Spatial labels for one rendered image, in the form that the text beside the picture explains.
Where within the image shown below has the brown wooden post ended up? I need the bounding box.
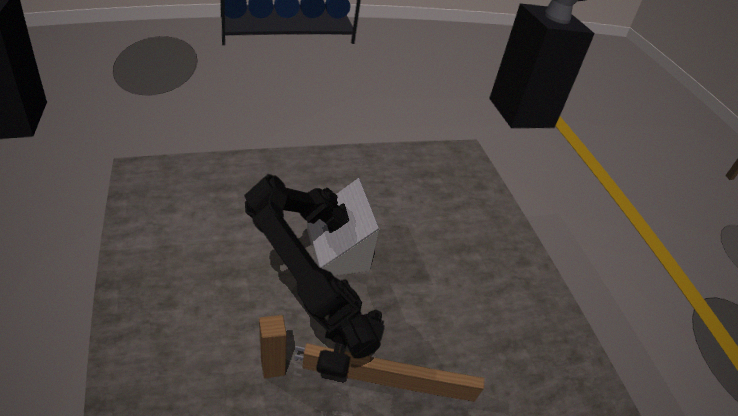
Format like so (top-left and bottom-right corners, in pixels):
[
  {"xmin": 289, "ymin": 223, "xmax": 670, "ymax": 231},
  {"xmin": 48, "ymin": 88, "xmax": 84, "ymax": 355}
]
[{"xmin": 259, "ymin": 315, "xmax": 287, "ymax": 379}]

